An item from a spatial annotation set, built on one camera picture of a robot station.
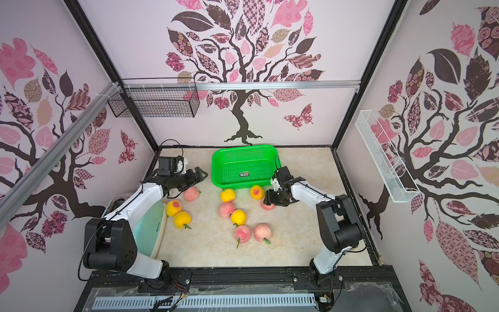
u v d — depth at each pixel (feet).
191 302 2.29
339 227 1.53
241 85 3.04
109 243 1.56
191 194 3.02
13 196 1.64
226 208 2.86
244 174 3.50
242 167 3.61
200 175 2.62
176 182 2.39
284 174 2.49
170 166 2.28
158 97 3.11
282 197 2.55
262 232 2.66
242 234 2.61
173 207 2.90
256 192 3.05
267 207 2.94
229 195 3.03
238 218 2.80
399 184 2.11
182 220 2.82
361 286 2.38
